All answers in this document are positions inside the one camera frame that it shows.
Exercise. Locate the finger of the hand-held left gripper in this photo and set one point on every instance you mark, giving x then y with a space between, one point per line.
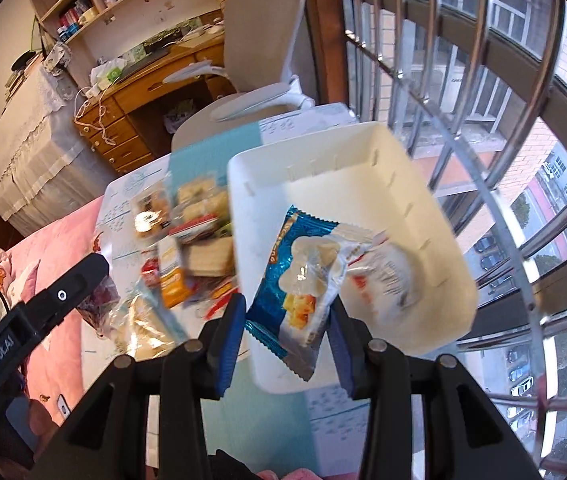
71 287

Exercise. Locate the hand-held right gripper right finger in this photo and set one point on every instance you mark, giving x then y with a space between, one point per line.
341 355

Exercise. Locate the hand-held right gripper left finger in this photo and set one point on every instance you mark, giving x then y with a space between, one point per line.
226 355

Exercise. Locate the dark red snack packet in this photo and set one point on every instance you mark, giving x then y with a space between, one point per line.
98 305

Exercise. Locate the blue snack packet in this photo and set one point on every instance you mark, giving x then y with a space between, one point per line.
273 280

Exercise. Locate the orange snack packet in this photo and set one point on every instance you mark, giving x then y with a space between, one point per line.
173 280

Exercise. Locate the white red-print snack packet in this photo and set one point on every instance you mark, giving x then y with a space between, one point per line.
388 270

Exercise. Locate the brown paper snack packet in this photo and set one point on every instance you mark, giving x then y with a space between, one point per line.
211 257

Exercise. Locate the clear bag of brown cookies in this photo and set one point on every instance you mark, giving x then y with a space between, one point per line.
151 212

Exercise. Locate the red and white snack packet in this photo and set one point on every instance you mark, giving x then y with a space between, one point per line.
193 227

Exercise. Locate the clear bag of crackers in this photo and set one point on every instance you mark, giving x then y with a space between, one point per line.
203 200

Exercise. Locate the white plastic bin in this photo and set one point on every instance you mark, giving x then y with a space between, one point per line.
413 185

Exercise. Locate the smartphone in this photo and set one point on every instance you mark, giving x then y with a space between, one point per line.
63 405

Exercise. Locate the lace-covered cabinet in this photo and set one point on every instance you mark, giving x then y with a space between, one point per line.
33 150

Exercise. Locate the wooden desk with drawers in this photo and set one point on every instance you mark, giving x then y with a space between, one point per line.
128 125

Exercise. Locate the teal table mat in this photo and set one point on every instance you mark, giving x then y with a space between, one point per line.
203 152

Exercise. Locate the white plastic bag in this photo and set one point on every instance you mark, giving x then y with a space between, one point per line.
108 72

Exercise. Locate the black laptop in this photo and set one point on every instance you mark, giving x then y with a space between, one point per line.
156 55

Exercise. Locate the grey office chair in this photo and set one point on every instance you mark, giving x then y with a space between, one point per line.
258 35

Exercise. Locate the metal window grille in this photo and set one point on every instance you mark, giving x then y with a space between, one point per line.
547 40

